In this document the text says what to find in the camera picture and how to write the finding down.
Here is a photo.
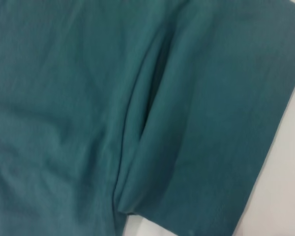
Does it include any teal blue t-shirt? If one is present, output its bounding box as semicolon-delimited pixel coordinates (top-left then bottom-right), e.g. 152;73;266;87
0;0;295;236

